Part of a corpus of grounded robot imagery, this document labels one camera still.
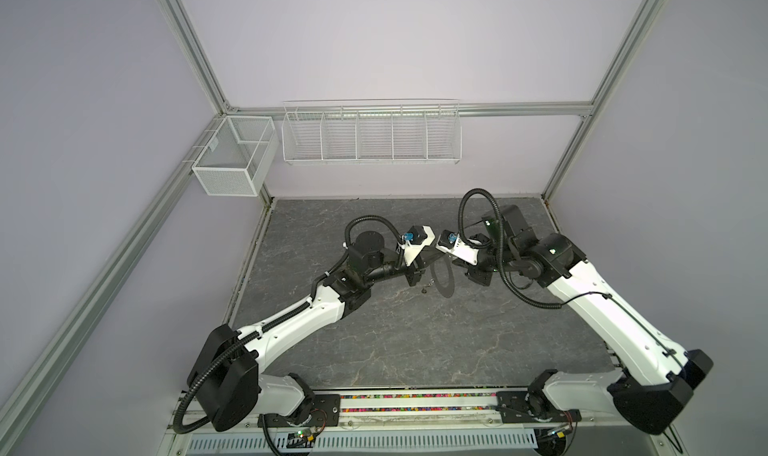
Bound large toothed metal keyring disc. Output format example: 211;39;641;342
430;256;456;299

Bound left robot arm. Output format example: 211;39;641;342
171;215;437;434

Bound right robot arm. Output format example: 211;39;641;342
456;188;714;435

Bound small circuit board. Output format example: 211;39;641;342
285;432;316;449

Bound white mesh box basket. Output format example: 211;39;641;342
192;116;279;197

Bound aluminium rail with coloured beads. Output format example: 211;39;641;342
171;372;680;435

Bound white wire shelf basket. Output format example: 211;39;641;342
281;99;463;165

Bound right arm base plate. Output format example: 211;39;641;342
495;390;582;424

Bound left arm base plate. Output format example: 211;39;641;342
264;393;341;428

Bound white slotted cable duct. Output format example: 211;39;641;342
179;428;538;455

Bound aluminium frame profiles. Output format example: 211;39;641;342
0;0;683;439

